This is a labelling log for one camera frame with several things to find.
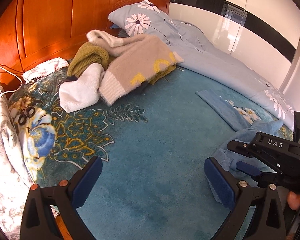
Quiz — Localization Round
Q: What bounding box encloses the blue sweater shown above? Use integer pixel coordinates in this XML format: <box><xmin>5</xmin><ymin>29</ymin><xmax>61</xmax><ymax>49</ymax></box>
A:
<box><xmin>196</xmin><ymin>90</ymin><xmax>283</xmax><ymax>179</ymax></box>

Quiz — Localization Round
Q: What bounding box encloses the person right hand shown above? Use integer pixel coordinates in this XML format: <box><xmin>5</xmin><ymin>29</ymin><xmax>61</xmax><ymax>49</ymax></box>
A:
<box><xmin>287</xmin><ymin>191</ymin><xmax>300</xmax><ymax>211</ymax></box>

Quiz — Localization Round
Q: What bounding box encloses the light blue floral duvet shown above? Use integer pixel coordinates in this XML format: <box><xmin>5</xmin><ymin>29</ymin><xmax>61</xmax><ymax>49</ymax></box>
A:
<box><xmin>108</xmin><ymin>0</ymin><xmax>294</xmax><ymax>129</ymax></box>

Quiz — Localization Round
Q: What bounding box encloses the white fleece garment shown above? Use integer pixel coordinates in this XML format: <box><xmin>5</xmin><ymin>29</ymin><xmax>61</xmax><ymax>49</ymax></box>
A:
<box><xmin>59</xmin><ymin>63</ymin><xmax>104</xmax><ymax>113</ymax></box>

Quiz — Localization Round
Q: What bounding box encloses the teal floral bed blanket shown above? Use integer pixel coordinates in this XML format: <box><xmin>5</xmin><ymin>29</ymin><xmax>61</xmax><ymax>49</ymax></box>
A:
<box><xmin>10</xmin><ymin>68</ymin><xmax>274</xmax><ymax>239</ymax></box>

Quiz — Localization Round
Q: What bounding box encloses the white black glossy wardrobe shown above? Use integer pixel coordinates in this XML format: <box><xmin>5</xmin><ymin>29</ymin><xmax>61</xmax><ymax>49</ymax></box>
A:
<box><xmin>168</xmin><ymin>0</ymin><xmax>300</xmax><ymax>100</ymax></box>

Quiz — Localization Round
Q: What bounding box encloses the olive green knit sweater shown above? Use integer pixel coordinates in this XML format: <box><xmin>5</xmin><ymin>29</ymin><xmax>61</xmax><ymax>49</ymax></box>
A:
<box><xmin>66</xmin><ymin>42</ymin><xmax>178</xmax><ymax>86</ymax></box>

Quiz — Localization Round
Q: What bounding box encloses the beige fuzzy sweater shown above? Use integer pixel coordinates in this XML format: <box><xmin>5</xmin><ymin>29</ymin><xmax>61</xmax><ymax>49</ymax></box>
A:
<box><xmin>87</xmin><ymin>30</ymin><xmax>184</xmax><ymax>106</ymax></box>

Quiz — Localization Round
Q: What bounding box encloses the orange wooden headboard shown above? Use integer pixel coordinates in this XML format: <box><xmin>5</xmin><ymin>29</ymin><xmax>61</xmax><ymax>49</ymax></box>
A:
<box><xmin>0</xmin><ymin>0</ymin><xmax>170</xmax><ymax>91</ymax></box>

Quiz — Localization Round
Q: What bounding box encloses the white charging cable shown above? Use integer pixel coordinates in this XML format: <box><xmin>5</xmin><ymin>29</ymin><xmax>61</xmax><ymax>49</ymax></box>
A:
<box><xmin>0</xmin><ymin>64</ymin><xmax>24</xmax><ymax>98</ymax></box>

